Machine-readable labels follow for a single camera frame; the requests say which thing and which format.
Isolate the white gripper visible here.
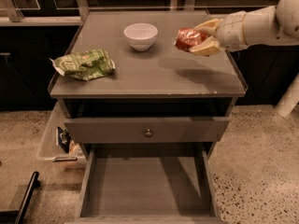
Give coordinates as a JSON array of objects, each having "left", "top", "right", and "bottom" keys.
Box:
[{"left": 189, "top": 11, "right": 248, "bottom": 56}]

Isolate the red coke can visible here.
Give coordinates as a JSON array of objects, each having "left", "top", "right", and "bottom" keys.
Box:
[{"left": 175, "top": 28, "right": 208, "bottom": 52}]

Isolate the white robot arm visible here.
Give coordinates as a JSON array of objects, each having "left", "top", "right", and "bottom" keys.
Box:
[{"left": 189, "top": 0, "right": 299, "bottom": 56}]

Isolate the grey top drawer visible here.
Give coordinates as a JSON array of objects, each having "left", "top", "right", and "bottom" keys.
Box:
[{"left": 64, "top": 117, "right": 229, "bottom": 144}]

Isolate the round metal drawer knob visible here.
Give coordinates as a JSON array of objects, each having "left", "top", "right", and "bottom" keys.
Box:
[{"left": 145, "top": 129, "right": 153, "bottom": 137}]

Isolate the grey open middle drawer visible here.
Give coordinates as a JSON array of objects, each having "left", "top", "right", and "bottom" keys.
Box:
[{"left": 65, "top": 147, "right": 226, "bottom": 224}]

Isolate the white ceramic bowl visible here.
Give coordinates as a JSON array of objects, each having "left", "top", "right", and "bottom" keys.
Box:
[{"left": 123, "top": 23, "right": 158, "bottom": 51}]

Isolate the grey wooden cabinet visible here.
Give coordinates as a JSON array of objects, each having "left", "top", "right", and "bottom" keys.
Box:
[{"left": 47, "top": 10, "right": 249, "bottom": 161}]

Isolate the white table leg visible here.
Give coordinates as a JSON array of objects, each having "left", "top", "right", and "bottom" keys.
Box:
[{"left": 275, "top": 74, "right": 299, "bottom": 118}]

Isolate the green chip bag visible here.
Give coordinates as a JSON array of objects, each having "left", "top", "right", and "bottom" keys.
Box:
[{"left": 50, "top": 49, "right": 115, "bottom": 81}]

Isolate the dark snack packet in bin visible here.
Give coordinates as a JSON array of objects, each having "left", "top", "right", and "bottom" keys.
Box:
[{"left": 56, "top": 127, "right": 71, "bottom": 153}]

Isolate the clear plastic storage bin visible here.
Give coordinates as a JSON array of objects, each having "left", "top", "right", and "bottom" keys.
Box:
[{"left": 37, "top": 103, "right": 86, "bottom": 166}]

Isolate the black chair frame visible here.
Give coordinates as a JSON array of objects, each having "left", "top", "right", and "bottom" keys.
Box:
[{"left": 0, "top": 171, "right": 40, "bottom": 224}]

